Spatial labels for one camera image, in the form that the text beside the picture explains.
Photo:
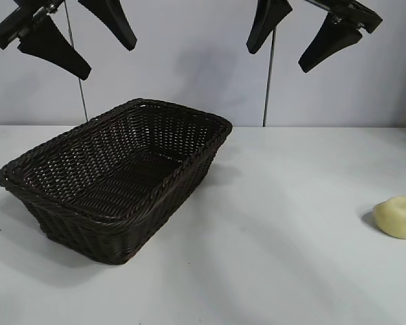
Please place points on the dark brown woven basket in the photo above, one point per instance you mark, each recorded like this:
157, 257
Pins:
104, 176

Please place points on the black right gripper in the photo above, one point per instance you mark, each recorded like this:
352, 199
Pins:
355, 13

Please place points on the pale yellow potato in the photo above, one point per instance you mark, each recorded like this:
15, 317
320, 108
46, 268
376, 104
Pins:
396, 220

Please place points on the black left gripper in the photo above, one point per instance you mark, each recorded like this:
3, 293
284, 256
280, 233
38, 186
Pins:
13, 23

